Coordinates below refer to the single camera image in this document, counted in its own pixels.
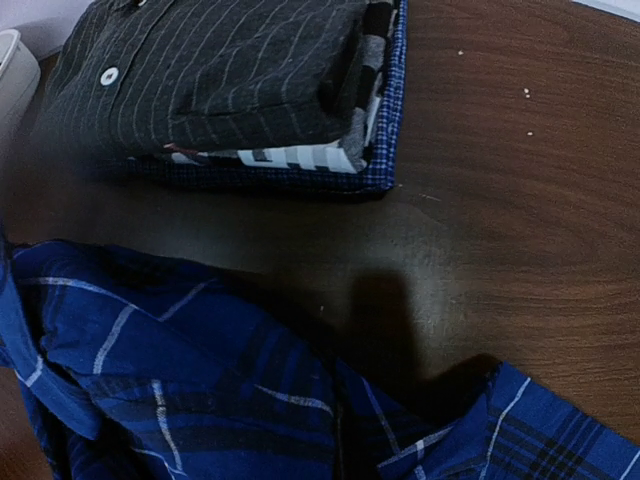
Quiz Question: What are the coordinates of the black white graphic folded shirt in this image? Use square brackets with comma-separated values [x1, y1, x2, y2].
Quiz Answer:
[160, 1, 399, 174]

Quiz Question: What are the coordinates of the blue plaid long sleeve shirt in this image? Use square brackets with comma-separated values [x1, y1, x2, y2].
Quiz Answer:
[1, 241, 639, 479]

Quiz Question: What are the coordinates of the dark grey striped folded shirt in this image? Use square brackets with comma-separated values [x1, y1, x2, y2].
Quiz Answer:
[33, 1, 370, 159]

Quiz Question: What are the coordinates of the blue checked folded shirt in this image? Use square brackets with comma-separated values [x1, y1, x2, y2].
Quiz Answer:
[125, 1, 407, 197]

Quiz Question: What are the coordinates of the white plastic basket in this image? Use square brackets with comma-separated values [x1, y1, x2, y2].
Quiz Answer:
[0, 29, 41, 139]

